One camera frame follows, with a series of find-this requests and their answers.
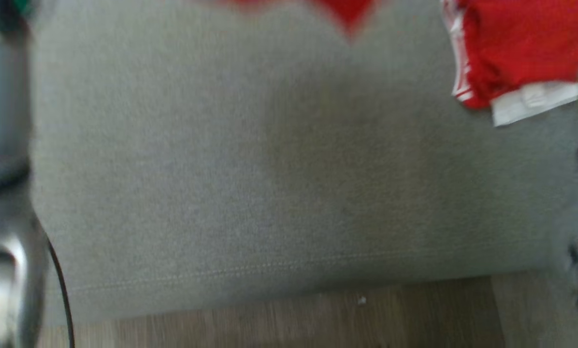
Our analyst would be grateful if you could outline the red and white shorts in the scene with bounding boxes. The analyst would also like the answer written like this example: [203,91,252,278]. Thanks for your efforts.
[440,0,578,127]

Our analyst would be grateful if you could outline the grey fabric couch cushion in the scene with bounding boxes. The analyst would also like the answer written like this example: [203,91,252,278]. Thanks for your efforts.
[28,0,578,324]

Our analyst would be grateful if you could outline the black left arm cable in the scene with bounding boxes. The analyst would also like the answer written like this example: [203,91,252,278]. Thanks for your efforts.
[47,242,74,348]

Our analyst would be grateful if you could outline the plain red garment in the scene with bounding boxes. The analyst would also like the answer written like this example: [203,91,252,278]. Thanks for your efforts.
[207,0,379,37]

